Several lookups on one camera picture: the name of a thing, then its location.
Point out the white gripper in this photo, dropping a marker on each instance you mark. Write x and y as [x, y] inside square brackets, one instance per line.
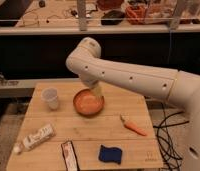
[94, 86]

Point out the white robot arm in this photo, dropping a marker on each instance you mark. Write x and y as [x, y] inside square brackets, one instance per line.
[178, 88]

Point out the orange bowl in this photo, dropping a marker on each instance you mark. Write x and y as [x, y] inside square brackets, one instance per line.
[87, 104]

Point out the wooden board table top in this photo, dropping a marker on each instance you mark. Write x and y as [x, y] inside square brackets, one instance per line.
[88, 134]

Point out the orange toy carrot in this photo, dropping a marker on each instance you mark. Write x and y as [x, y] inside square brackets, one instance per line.
[131, 126]

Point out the black object on shelf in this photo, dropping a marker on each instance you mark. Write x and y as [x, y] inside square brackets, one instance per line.
[113, 17]

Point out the red white flat packet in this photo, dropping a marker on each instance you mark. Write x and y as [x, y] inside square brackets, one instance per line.
[69, 156]

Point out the blue sponge cloth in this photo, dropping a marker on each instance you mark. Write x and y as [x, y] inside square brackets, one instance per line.
[110, 154]

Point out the orange crate on shelf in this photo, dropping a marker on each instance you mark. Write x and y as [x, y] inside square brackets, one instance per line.
[135, 15]

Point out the metal post on shelf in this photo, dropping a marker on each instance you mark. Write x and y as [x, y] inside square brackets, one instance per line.
[81, 8]

